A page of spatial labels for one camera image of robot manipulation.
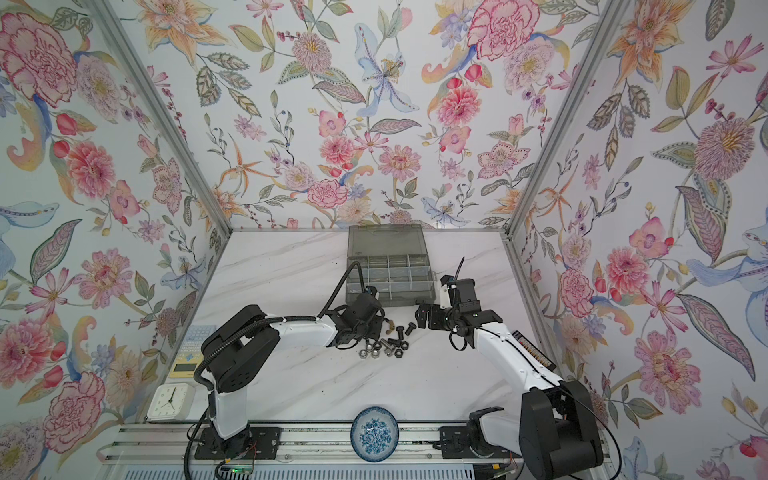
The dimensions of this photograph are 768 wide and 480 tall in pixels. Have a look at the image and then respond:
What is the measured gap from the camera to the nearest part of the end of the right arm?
0.62 metres

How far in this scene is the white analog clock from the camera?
779 millimetres

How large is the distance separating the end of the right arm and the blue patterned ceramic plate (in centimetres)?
25

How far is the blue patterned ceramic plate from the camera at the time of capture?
735mm

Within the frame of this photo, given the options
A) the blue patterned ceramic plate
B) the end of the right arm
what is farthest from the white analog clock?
the end of the right arm

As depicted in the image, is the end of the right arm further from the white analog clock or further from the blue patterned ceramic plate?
the white analog clock

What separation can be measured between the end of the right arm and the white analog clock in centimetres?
64

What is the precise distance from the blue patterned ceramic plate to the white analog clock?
408 mm
